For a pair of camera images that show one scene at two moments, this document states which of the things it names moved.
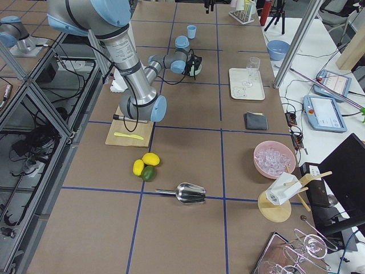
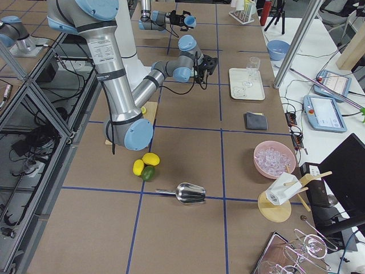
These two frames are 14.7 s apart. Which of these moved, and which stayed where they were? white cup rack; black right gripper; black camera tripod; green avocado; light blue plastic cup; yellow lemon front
Moved: black right gripper; light blue plastic cup
Stayed: yellow lemon front; black camera tripod; green avocado; white cup rack
